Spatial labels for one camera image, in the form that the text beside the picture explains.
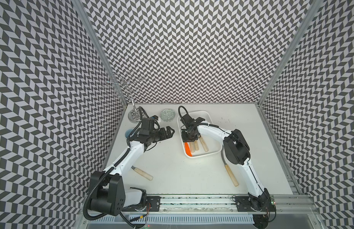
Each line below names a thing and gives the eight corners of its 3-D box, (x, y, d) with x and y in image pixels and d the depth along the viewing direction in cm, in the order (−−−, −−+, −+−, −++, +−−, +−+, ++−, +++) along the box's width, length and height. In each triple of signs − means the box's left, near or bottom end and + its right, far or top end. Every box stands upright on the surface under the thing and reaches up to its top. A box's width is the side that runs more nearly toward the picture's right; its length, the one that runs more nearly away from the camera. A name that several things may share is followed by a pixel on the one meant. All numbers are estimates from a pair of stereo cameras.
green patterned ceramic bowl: (158, 119, 111) (158, 115, 107) (165, 110, 116) (164, 107, 113) (170, 123, 108) (169, 120, 104) (176, 114, 113) (175, 111, 110)
